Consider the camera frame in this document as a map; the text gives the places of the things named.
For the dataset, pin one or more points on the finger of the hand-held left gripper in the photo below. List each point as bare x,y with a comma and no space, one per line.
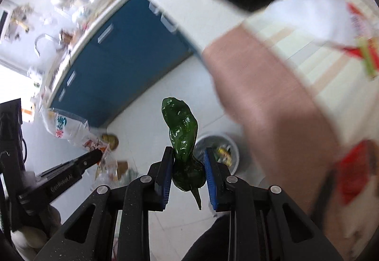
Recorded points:
88,160

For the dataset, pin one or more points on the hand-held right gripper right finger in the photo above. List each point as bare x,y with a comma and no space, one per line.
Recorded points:
210,182

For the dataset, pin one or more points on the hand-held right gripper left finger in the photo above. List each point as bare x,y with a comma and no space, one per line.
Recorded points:
167,178

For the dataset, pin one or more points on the red and white wrapper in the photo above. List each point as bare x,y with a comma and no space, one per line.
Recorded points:
93,145

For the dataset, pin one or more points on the white trash bin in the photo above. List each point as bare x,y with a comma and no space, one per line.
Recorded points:
234,151

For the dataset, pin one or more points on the green pepper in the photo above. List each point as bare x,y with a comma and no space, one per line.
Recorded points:
181,133

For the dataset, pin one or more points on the person's left hand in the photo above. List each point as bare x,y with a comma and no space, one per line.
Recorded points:
29,238

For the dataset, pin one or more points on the crumpled clear wrappers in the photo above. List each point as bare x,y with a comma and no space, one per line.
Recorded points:
117,169

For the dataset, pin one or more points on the yellow-brown jar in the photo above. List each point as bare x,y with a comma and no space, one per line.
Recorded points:
112,141

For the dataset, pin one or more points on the yellow packet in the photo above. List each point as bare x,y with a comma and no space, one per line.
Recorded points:
223,154

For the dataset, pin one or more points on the clear printed plastic bag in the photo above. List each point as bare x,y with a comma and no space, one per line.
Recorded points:
63,127

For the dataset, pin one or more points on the blue cabinet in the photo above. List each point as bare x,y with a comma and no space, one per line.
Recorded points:
118,62

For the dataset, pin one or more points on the table with striped top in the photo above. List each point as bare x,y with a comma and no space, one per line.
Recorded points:
266,95

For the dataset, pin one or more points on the metal faucet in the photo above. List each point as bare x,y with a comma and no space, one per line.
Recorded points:
41,39

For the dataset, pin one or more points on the red snack packet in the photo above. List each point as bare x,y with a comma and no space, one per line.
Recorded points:
358,172

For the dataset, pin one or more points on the white cloth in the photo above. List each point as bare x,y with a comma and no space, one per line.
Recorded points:
302,15

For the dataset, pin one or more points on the red and green snack wrapper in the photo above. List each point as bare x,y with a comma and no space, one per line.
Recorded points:
359,30

